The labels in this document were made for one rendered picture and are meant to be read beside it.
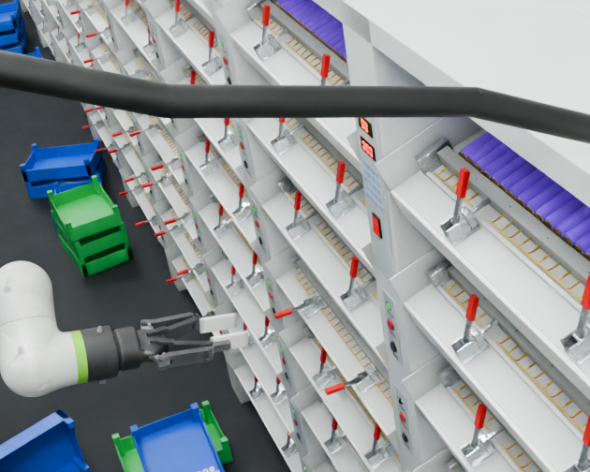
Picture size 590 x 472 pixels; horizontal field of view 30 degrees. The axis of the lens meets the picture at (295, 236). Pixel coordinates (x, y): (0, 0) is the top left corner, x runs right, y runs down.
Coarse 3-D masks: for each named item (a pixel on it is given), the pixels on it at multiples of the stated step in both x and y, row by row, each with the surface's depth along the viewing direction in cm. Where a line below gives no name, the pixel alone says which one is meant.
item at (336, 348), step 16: (288, 256) 235; (272, 272) 235; (288, 272) 236; (288, 288) 232; (304, 320) 222; (320, 320) 220; (320, 336) 217; (336, 336) 215; (336, 352) 212; (352, 368) 206; (368, 400) 199; (384, 400) 197; (384, 416) 194; (384, 432) 192
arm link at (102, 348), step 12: (84, 336) 189; (96, 336) 190; (108, 336) 190; (96, 348) 188; (108, 348) 189; (96, 360) 188; (108, 360) 189; (120, 360) 191; (96, 372) 189; (108, 372) 190
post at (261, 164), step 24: (216, 24) 213; (240, 72) 211; (240, 120) 220; (264, 168) 223; (264, 216) 228; (264, 240) 234; (264, 264) 242; (288, 360) 250; (288, 384) 259; (312, 432) 261
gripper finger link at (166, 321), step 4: (172, 316) 202; (176, 316) 202; (180, 316) 202; (184, 316) 203; (188, 316) 203; (192, 316) 203; (140, 320) 201; (144, 320) 200; (148, 320) 201; (152, 320) 201; (156, 320) 201; (160, 320) 201; (164, 320) 201; (168, 320) 201; (172, 320) 202; (176, 320) 202; (180, 320) 202; (140, 324) 200; (144, 324) 200; (152, 324) 200; (156, 324) 200; (160, 324) 201; (164, 324) 201; (168, 324) 202; (172, 324) 202
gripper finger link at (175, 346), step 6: (150, 342) 194; (156, 342) 194; (162, 342) 194; (168, 342) 194; (174, 342) 195; (180, 342) 195; (186, 342) 195; (192, 342) 195; (198, 342) 195; (204, 342) 195; (210, 342) 195; (174, 348) 194; (180, 348) 195; (186, 348) 195
